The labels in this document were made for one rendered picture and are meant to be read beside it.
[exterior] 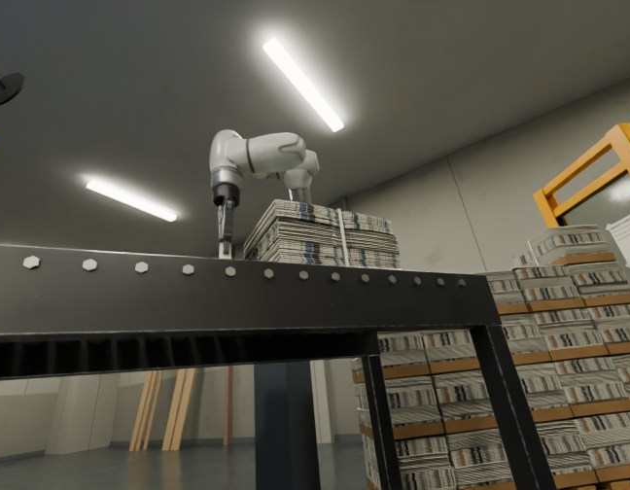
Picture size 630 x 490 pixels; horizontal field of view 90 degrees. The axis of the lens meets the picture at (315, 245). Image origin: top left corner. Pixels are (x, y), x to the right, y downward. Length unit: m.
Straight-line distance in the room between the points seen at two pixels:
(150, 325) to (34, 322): 0.13
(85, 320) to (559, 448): 1.75
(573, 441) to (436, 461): 0.60
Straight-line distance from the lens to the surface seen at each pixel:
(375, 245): 0.90
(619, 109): 4.95
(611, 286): 2.25
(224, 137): 1.04
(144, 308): 0.52
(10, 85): 1.80
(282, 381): 1.56
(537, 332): 1.90
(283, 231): 0.76
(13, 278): 0.57
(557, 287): 2.04
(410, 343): 1.58
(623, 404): 2.07
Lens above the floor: 0.58
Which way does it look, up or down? 25 degrees up
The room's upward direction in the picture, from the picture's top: 6 degrees counter-clockwise
